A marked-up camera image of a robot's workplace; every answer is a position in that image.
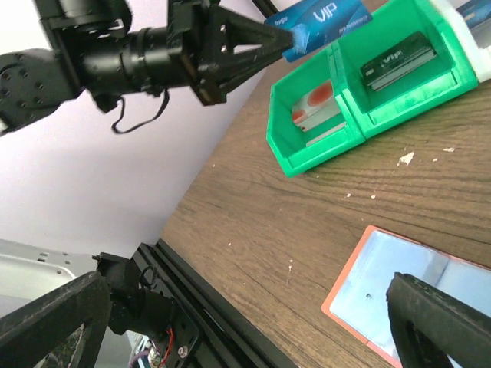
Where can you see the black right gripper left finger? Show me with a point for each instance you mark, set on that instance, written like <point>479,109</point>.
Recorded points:
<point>31,332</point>

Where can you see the green front plastic bin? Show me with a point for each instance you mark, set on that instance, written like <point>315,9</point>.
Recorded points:
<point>295,150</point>

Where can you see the white plastic bin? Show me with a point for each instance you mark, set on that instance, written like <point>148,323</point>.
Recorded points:
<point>475,45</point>

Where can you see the green plastic bin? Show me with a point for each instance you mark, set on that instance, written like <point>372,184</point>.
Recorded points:
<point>295,150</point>
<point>445,76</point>

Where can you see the blue card stack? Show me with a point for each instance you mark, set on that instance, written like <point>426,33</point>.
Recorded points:
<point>475,12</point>

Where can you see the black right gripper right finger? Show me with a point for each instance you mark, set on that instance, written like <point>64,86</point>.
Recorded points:
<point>432,329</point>

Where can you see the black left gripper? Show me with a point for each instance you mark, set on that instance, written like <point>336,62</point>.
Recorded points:
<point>186,22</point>

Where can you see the green middle plastic bin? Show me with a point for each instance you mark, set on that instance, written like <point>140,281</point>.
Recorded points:
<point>445,76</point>

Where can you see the red white card stack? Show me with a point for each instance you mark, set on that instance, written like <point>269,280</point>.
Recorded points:
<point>314,108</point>

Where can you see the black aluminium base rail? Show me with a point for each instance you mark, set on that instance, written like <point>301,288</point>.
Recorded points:
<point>156,293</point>

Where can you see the black VIP card stack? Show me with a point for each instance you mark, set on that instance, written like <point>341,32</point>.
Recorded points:
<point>398,61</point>

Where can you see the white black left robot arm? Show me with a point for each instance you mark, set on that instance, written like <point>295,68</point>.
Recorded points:
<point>92,49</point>

